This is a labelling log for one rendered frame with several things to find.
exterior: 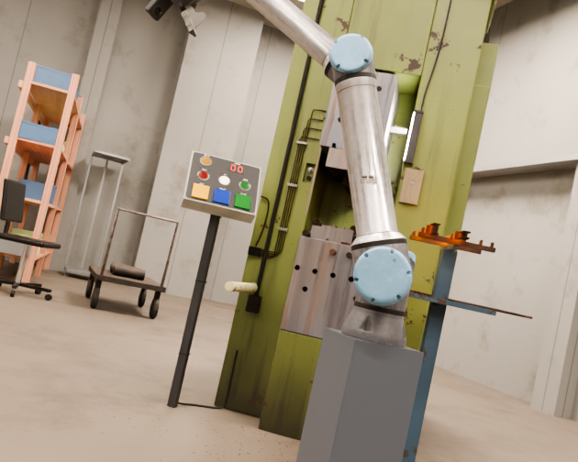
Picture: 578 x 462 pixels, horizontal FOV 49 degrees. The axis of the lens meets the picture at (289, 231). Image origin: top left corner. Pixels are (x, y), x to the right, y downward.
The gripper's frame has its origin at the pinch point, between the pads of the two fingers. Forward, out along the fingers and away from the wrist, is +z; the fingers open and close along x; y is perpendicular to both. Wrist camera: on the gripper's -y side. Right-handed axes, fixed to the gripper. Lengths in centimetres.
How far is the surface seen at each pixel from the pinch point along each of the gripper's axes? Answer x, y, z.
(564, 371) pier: 498, 73, -47
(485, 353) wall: 585, 13, -125
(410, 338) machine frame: 191, 1, 19
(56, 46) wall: 335, -369, -701
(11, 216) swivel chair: 231, -310, -261
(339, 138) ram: 131, 10, -62
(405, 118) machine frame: 172, 42, -94
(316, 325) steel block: 159, -33, 11
